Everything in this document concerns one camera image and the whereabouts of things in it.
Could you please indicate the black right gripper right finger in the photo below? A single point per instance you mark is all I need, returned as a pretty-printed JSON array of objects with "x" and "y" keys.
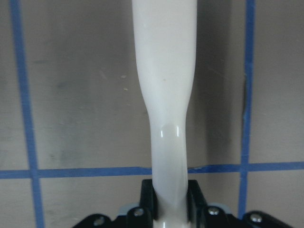
[{"x": 196, "y": 201}]

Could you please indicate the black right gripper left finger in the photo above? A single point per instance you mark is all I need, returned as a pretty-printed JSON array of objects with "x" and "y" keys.
[{"x": 148, "y": 198}]

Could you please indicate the white hand brush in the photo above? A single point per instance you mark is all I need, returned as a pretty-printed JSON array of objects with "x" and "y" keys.
[{"x": 165, "y": 33}]

